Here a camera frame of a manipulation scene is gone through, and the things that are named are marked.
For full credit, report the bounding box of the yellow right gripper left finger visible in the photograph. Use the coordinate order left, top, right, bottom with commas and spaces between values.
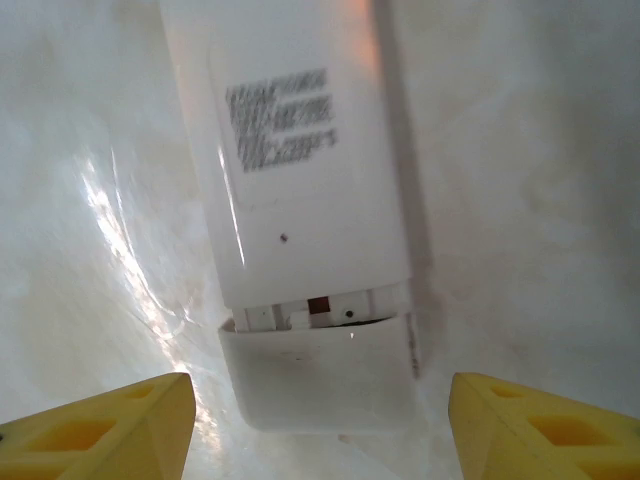
0, 372, 197, 480

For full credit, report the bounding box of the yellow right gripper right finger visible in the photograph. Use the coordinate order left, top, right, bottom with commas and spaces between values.
446, 370, 640, 480

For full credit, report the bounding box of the white battery cover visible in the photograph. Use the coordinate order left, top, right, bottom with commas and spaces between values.
217, 310, 421, 435

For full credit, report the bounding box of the white remote with printed label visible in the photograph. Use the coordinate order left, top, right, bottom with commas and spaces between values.
157, 0, 415, 335

